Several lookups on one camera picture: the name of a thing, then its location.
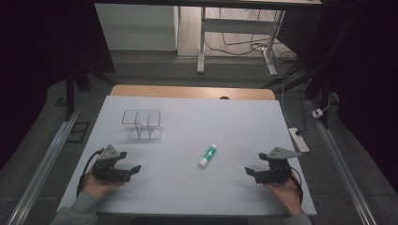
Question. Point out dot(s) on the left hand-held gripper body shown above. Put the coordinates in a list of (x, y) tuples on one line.
[(108, 165)]

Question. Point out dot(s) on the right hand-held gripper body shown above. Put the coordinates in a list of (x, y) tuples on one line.
[(277, 170)]

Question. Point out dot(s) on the person's left hand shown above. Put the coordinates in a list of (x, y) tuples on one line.
[(97, 187)]

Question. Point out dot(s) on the person's right hand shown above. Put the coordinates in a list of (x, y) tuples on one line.
[(285, 195)]

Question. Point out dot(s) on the clear plastic compartment organizer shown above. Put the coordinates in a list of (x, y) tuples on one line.
[(137, 132)]

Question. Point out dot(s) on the white power strip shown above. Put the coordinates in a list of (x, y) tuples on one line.
[(298, 140)]

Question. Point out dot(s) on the green and white tube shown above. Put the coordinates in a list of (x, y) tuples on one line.
[(208, 155)]

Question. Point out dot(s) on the white table sheet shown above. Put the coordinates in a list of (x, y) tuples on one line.
[(187, 125)]

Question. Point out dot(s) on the black metal stand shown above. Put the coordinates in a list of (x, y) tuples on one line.
[(70, 97)]

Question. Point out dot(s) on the black rectangular floor frame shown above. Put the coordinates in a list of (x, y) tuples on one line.
[(78, 132)]

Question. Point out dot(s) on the aluminium rail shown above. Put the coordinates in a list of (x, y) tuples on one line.
[(342, 170), (40, 170)]

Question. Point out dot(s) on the white desk frame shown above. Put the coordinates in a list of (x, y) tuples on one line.
[(233, 25)]

